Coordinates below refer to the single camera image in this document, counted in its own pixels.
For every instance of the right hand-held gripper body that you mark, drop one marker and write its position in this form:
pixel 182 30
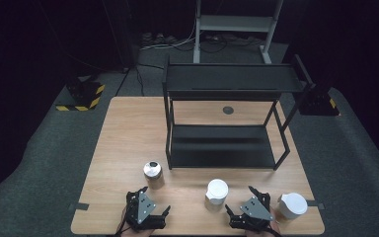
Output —
pixel 255 209

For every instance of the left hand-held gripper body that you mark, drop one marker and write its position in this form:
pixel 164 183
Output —
pixel 143 205

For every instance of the silver lid spice jar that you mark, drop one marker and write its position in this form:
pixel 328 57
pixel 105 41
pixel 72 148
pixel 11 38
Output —
pixel 153 171

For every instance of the white lid spice jar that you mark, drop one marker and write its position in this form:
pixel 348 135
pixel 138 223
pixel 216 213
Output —
pixel 292 204
pixel 217 192

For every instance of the black two-tier metal rack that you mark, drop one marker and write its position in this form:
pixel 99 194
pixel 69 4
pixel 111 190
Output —
pixel 223 148

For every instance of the person's left hand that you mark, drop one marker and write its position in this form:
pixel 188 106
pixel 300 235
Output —
pixel 138 233

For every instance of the person's right hand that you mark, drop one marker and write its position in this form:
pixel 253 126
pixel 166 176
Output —
pixel 274 228

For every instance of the grey tape strip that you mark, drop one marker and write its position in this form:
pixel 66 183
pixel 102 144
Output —
pixel 79 206
pixel 317 204

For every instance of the grey round table grommet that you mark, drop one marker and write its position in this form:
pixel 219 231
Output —
pixel 228 110

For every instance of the yellow black striped floor base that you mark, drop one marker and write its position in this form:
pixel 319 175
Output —
pixel 319 102
pixel 85 95

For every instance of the power strip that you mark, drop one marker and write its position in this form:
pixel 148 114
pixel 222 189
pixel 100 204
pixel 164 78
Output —
pixel 158 38

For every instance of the grey metal stand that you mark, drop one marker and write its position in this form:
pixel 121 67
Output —
pixel 235 23

